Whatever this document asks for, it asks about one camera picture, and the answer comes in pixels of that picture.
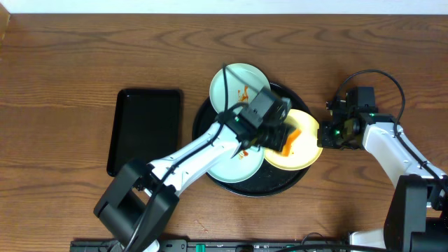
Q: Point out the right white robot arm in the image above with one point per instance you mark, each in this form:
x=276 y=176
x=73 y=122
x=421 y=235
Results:
x=417 y=216

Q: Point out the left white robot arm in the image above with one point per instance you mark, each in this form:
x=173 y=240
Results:
x=137 y=205

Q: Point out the black rectangular tray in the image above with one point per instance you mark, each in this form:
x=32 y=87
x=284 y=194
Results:
x=146 y=126

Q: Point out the orange sponge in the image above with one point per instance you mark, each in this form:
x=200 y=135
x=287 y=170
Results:
x=290 y=141

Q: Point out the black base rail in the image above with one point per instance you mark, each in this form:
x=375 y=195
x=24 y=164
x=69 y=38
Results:
x=182 y=245

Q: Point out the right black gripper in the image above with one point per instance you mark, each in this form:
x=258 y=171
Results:
x=325 y=135

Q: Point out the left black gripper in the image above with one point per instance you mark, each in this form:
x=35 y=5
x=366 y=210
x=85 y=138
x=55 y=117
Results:
x=276 y=137

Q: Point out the yellow plate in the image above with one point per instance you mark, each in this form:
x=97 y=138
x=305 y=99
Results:
x=304 y=151

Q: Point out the light green plate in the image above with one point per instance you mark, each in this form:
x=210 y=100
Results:
x=239 y=168
x=244 y=82

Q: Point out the black round tray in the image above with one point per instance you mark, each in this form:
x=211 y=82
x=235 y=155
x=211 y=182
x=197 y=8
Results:
x=268 y=180

